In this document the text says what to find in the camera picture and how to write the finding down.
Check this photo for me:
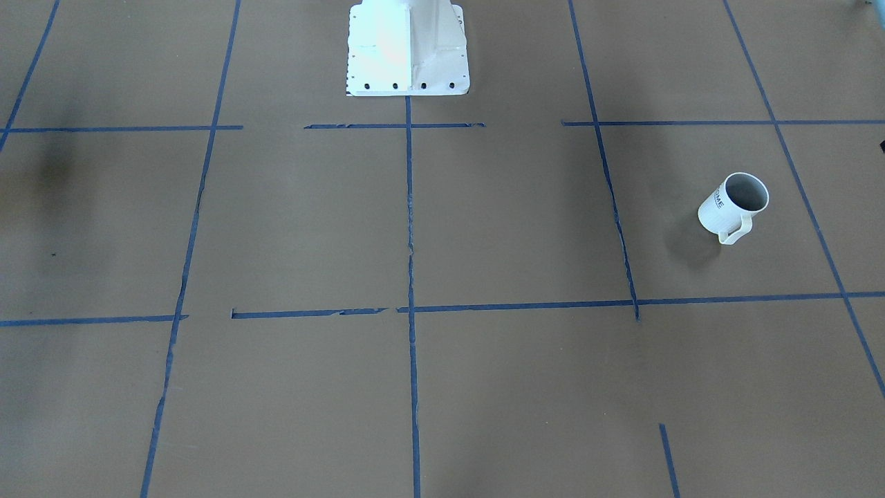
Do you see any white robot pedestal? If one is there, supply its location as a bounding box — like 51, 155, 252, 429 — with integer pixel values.
346, 1, 471, 97

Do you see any white ribbed plastic mug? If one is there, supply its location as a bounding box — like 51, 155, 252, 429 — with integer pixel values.
696, 172, 770, 246

